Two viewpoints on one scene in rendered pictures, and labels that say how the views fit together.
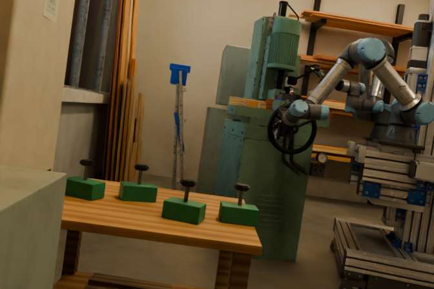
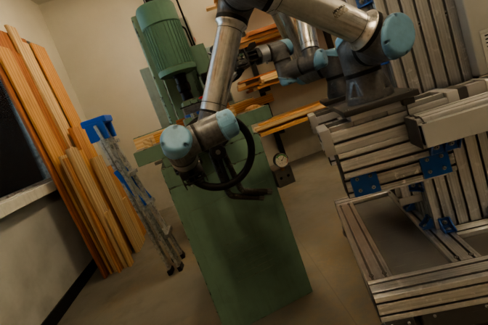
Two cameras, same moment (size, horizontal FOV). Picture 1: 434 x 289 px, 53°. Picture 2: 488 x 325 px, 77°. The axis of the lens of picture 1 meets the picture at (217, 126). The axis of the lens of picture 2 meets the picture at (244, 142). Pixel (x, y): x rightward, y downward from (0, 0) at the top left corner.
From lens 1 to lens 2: 140 cm
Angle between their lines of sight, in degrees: 6
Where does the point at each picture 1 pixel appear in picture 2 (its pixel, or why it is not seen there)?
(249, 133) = (172, 179)
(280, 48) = (159, 47)
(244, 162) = (186, 218)
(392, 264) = (450, 286)
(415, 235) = (449, 204)
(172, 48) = (121, 93)
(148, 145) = (147, 186)
